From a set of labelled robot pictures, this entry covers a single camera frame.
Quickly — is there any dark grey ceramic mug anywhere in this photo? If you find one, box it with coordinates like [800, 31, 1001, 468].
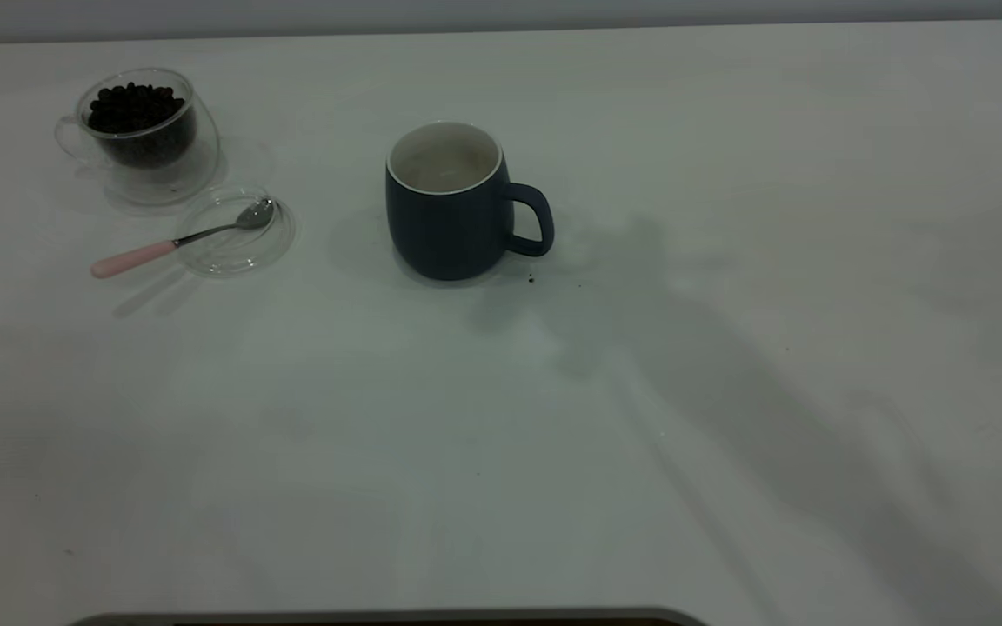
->
[384, 121, 555, 282]

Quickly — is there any pink handled metal spoon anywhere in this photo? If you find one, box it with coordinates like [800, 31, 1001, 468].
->
[90, 198, 277, 280]

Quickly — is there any pile of coffee beans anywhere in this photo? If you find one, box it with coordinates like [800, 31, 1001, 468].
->
[86, 83, 197, 169]

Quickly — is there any clear double-wall glass cup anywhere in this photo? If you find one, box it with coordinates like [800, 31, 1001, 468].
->
[55, 68, 222, 207]

